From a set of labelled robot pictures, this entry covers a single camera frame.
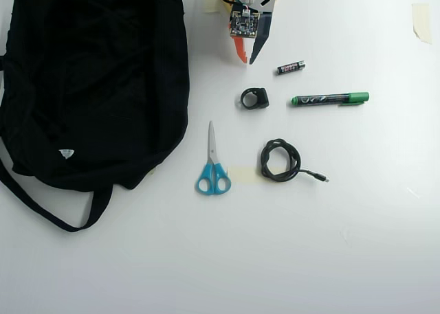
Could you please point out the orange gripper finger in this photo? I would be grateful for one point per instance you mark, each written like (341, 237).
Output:
(240, 49)

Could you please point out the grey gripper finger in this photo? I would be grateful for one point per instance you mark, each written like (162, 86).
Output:
(265, 29)

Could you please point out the green marker with black barrel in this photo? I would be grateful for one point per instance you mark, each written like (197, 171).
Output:
(323, 99)

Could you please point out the black fabric bag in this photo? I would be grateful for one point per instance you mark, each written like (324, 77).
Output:
(86, 87)

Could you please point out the black AAA battery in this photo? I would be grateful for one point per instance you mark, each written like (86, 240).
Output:
(290, 68)

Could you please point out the short strip of masking tape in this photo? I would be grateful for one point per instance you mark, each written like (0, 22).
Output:
(240, 174)

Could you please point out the long strip of masking tape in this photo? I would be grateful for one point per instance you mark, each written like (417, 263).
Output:
(423, 22)

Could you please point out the wrist camera circuit board mount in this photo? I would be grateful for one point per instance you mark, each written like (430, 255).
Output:
(244, 22)

